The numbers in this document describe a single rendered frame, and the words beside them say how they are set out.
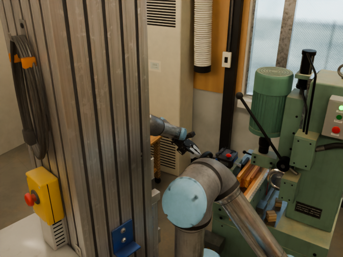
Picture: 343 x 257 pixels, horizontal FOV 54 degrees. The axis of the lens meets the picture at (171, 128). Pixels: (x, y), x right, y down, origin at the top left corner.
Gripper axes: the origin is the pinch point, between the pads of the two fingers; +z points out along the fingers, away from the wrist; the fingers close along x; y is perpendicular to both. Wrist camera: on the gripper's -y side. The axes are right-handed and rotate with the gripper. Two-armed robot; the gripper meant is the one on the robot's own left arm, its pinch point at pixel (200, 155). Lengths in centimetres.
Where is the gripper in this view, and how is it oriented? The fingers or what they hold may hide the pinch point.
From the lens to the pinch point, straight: 212.1
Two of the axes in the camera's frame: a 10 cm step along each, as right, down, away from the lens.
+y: -4.3, 6.6, 6.1
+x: -5.3, 3.7, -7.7
